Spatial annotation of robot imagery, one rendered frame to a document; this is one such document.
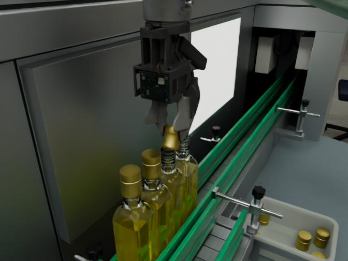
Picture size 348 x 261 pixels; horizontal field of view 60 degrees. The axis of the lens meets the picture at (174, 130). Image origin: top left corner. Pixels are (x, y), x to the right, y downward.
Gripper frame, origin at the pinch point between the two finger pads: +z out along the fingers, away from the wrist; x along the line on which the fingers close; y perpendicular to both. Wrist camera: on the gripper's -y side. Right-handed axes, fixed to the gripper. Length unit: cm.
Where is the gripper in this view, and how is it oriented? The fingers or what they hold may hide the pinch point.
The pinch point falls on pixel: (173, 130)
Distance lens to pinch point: 57.9
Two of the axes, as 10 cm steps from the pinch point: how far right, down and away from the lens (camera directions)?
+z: 0.0, 8.9, 4.5
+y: -4.9, 3.9, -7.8
